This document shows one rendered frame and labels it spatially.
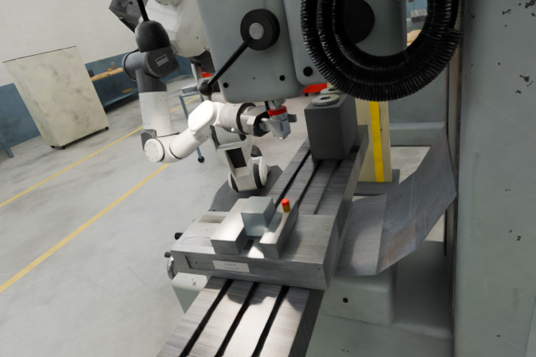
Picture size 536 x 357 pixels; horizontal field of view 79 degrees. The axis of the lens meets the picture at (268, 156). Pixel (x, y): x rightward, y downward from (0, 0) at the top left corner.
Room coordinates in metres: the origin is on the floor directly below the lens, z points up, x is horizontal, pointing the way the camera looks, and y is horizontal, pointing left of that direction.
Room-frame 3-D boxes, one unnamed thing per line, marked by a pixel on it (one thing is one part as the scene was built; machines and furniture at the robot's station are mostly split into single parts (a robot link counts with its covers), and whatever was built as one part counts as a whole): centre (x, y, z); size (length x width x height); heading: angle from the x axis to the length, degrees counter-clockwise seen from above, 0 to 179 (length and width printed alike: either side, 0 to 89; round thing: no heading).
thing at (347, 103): (1.10, -0.26, 1.08); 0.22 x 0.12 x 0.20; 149
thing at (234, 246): (0.61, 0.10, 1.07); 0.15 x 0.06 x 0.04; 155
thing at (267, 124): (0.74, -0.02, 1.23); 0.06 x 0.02 x 0.03; 44
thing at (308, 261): (0.60, 0.07, 1.04); 0.35 x 0.15 x 0.11; 65
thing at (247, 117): (0.83, 0.02, 1.23); 0.13 x 0.12 x 0.10; 134
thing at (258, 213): (0.59, 0.05, 1.10); 0.06 x 0.05 x 0.06; 155
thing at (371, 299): (0.77, -0.05, 0.84); 0.50 x 0.35 x 0.12; 62
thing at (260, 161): (1.66, 0.13, 0.68); 0.21 x 0.20 x 0.13; 173
